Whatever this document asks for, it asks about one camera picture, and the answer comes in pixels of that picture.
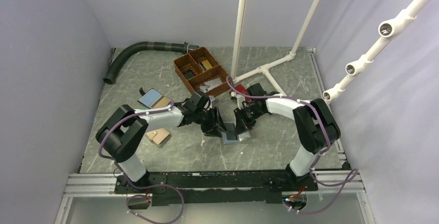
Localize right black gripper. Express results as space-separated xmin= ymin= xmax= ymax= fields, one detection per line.
xmin=233 ymin=105 xmax=265 ymax=136

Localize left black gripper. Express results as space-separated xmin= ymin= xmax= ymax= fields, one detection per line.
xmin=194 ymin=107 xmax=228 ymax=138

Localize grey leather card holder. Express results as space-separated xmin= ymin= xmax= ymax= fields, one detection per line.
xmin=221 ymin=122 xmax=254 ymax=145

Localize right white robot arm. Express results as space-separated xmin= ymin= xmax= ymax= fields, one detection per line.
xmin=234 ymin=83 xmax=341 ymax=190

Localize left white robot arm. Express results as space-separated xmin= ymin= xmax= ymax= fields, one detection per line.
xmin=95 ymin=91 xmax=227 ymax=193

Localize cards in basket front compartment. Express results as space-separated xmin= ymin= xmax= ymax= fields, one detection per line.
xmin=199 ymin=78 xmax=223 ymax=93

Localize beige snap card holder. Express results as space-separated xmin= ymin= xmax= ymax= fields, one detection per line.
xmin=146 ymin=128 xmax=171 ymax=147

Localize black card in basket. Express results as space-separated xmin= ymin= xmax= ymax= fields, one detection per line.
xmin=183 ymin=70 xmax=196 ymax=80

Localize gold card in basket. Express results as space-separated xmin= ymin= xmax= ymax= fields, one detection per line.
xmin=200 ymin=59 xmax=213 ymax=71

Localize open blue card wallet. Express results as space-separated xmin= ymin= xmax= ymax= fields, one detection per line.
xmin=137 ymin=88 xmax=173 ymax=109

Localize red leather wallet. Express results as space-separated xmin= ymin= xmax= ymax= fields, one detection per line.
xmin=229 ymin=84 xmax=248 ymax=97

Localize brown woven divided basket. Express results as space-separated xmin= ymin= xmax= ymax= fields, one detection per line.
xmin=173 ymin=47 xmax=229 ymax=97

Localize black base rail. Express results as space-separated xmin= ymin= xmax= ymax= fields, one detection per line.
xmin=114 ymin=169 xmax=318 ymax=206

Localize white PVC pipe frame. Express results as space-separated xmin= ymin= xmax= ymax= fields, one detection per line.
xmin=230 ymin=0 xmax=339 ymax=90

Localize black corrugated hose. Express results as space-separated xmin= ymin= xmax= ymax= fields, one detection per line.
xmin=102 ymin=41 xmax=201 ymax=86

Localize white pipe camera boom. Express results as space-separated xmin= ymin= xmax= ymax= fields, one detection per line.
xmin=323 ymin=0 xmax=432 ymax=104

